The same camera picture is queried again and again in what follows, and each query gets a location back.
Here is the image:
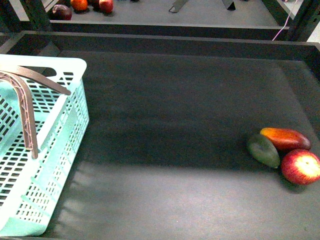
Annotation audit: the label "light teal plastic basket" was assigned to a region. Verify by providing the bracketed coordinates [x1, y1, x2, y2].
[0, 54, 89, 237]

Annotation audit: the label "pink cable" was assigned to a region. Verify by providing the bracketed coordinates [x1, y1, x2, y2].
[271, 0, 298, 42]

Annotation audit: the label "red yellow apple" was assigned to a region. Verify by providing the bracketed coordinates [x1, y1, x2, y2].
[280, 149, 320, 185]

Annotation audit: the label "red orange mango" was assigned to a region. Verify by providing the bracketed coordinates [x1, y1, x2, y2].
[259, 127, 312, 152]

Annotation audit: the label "flat black metal divider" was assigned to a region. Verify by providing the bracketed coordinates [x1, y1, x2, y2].
[168, 0, 188, 14]

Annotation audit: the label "orange red fruit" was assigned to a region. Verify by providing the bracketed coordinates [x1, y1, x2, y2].
[70, 0, 88, 11]

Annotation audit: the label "green avocado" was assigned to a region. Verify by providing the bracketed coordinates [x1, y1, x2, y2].
[246, 134, 281, 169]

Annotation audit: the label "folded black metal divider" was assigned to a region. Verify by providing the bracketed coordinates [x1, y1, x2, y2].
[221, 0, 236, 11]

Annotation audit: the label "dark purple eggplant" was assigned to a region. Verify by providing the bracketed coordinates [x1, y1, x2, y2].
[51, 4, 72, 21]

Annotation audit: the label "black shelf upright post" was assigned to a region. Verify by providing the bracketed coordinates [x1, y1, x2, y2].
[285, 0, 320, 42]

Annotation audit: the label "small red apple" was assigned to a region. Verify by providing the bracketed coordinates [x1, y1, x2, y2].
[98, 0, 114, 14]

